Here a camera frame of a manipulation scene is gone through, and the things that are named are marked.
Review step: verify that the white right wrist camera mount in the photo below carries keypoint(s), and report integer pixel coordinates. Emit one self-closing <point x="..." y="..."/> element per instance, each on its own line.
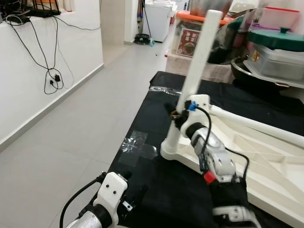
<point x="199" y="102"/>

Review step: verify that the clear plastic storage container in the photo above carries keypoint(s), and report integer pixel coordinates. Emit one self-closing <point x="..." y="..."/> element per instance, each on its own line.
<point x="280" y="66"/>

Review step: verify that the black wok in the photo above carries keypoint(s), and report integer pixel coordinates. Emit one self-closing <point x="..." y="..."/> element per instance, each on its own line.
<point x="242" y="78"/>

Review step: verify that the green round lid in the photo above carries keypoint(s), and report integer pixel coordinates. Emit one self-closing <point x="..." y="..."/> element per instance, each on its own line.
<point x="275" y="40"/>

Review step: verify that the black tablecloth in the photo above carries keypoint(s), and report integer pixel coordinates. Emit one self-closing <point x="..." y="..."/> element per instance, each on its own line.
<point x="156" y="190"/>

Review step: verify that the black bag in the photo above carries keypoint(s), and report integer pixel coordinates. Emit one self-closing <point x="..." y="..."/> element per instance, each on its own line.
<point x="225" y="45"/>

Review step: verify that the white plastic table top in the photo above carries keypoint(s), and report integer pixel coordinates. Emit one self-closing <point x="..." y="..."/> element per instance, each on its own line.
<point x="280" y="180"/>

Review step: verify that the broom with teal brush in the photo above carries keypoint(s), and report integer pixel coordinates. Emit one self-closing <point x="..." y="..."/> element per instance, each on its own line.
<point x="151" y="42"/>

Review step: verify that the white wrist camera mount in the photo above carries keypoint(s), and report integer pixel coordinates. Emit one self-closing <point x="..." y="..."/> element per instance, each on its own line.
<point x="199" y="102"/>
<point x="111" y="192"/>

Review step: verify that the clear tape cross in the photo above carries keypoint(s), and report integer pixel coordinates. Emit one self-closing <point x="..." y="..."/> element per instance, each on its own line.
<point x="137" y="147"/>

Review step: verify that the white plastic table leg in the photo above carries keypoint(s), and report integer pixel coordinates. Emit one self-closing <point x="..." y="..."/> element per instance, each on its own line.
<point x="256" y="124"/>
<point x="199" y="57"/>

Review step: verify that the beige cloth covered table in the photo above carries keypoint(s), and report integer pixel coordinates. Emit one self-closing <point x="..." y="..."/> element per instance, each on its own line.
<point x="213" y="71"/>

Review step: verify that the black power adapter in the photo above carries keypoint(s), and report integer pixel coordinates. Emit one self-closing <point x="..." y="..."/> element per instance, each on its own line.
<point x="57" y="77"/>

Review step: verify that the orange box lid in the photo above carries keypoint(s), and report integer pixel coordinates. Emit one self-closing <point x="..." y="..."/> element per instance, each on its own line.
<point x="223" y="20"/>

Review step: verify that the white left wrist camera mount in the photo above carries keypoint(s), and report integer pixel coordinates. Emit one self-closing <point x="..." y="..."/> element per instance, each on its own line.
<point x="111" y="192"/>

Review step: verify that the black robot vacuum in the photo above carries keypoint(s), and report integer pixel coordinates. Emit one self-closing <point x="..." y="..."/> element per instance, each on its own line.
<point x="143" y="39"/>

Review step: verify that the white chest freezer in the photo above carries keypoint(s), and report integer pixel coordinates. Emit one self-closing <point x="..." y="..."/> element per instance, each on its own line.
<point x="156" y="21"/>

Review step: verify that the red printed box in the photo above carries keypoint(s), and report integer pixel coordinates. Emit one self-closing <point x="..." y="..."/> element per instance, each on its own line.
<point x="190" y="45"/>

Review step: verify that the pink lidded container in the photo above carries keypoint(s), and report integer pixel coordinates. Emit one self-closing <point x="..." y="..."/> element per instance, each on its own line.
<point x="280" y="20"/>

